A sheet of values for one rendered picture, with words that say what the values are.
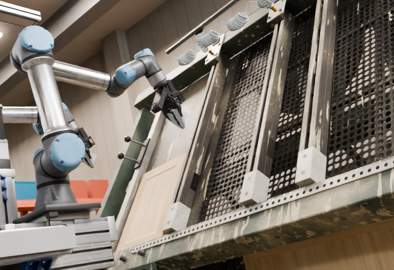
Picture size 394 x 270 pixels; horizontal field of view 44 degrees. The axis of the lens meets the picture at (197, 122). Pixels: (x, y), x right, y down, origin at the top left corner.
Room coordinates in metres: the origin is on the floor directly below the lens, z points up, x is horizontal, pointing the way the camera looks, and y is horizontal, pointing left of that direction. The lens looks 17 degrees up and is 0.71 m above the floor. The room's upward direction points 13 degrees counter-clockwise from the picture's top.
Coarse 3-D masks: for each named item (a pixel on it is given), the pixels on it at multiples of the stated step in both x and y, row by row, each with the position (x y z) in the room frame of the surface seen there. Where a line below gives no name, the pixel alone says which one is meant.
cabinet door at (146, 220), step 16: (176, 160) 2.35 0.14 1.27; (144, 176) 2.55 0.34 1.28; (160, 176) 2.42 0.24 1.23; (176, 176) 2.28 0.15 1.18; (144, 192) 2.47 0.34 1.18; (160, 192) 2.34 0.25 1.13; (144, 208) 2.39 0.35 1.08; (160, 208) 2.26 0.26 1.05; (128, 224) 2.43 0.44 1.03; (144, 224) 2.31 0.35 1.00; (160, 224) 2.19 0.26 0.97; (128, 240) 2.35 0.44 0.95; (144, 240) 2.23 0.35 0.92
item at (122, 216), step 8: (160, 112) 2.76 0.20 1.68; (160, 120) 2.75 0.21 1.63; (152, 128) 2.73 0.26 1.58; (160, 128) 2.74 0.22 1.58; (152, 136) 2.69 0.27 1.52; (152, 144) 2.68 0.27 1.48; (144, 160) 2.62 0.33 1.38; (144, 168) 2.62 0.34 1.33; (136, 176) 2.58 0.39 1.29; (136, 184) 2.56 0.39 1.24; (128, 192) 2.55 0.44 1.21; (136, 192) 2.56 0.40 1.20; (128, 200) 2.51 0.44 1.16; (128, 208) 2.51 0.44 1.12; (120, 216) 2.49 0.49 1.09; (120, 224) 2.46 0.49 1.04; (120, 232) 2.46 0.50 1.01
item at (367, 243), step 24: (312, 240) 1.78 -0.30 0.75; (336, 240) 1.71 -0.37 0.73; (360, 240) 1.66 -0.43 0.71; (384, 240) 1.60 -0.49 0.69; (264, 264) 1.95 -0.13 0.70; (288, 264) 1.87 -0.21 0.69; (312, 264) 1.80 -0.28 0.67; (336, 264) 1.74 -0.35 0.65; (360, 264) 1.67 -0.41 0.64; (384, 264) 1.62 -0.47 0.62
